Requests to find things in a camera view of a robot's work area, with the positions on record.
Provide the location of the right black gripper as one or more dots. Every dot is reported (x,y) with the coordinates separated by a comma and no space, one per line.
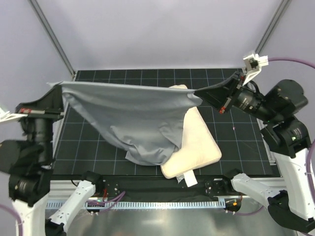
(231,93)

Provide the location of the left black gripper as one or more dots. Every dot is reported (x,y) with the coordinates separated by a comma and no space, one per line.
(41,114)

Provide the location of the cream white pillow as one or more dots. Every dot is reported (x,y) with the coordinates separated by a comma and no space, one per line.
(199,148)

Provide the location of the grey fabric pillowcase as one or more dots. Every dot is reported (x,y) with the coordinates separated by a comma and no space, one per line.
(147,122)

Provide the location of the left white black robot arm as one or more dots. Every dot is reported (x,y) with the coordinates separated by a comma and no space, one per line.
(29,165)

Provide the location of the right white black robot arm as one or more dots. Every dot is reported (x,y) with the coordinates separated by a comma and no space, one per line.
(286,136)

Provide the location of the white pillow label tag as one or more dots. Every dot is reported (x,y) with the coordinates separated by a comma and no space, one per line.
(190,178)

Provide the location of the black gridded cutting mat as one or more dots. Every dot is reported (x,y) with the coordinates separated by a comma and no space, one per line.
(81,148)

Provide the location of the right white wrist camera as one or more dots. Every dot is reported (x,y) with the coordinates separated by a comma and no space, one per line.
(253,66)

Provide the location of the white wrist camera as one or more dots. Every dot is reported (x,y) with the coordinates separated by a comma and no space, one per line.
(253,66)
(6,115)

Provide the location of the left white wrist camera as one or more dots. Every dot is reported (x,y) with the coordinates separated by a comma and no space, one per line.
(6,115)

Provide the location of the left aluminium frame post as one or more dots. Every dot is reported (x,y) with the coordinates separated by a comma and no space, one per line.
(50,33)

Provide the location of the aluminium frame post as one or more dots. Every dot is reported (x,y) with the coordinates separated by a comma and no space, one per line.
(50,33)
(280,11)

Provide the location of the aluminium front rail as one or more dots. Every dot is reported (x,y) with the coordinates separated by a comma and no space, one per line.
(61,189)

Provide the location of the slotted grey cable duct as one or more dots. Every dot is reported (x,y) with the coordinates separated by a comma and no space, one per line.
(154,205)

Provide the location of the right aluminium frame post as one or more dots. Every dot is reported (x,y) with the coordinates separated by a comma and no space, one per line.
(280,11)

